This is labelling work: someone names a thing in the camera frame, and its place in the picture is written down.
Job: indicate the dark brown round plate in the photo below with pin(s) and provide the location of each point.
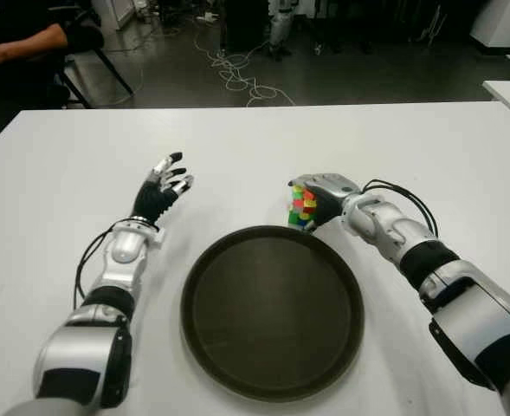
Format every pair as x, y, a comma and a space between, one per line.
272, 316

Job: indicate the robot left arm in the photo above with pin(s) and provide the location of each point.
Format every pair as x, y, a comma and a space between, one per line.
124, 247

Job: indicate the black cabinet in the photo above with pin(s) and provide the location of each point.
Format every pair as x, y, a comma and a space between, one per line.
246, 26

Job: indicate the background humanoid robot legs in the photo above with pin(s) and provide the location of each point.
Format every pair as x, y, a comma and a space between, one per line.
279, 28

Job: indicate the white cabinet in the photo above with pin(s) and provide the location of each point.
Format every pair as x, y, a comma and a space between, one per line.
120, 13

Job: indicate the multicoloured Rubik's cube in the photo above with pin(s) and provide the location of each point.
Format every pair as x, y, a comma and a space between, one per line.
300, 208

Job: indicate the bystander black-clothed body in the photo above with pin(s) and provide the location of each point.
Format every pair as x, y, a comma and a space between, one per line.
12, 17

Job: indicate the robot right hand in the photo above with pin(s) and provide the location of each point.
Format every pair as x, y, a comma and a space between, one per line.
332, 190

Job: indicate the grey metal stand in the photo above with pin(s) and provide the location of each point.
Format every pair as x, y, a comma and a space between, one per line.
432, 24

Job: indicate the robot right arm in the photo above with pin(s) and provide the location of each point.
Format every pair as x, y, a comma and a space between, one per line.
475, 312

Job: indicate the black chair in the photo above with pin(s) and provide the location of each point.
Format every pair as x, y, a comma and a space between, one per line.
114, 71

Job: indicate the white machine housing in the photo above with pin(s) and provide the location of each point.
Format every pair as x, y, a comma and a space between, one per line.
505, 21

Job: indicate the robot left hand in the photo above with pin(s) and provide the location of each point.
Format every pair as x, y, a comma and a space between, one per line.
152, 201

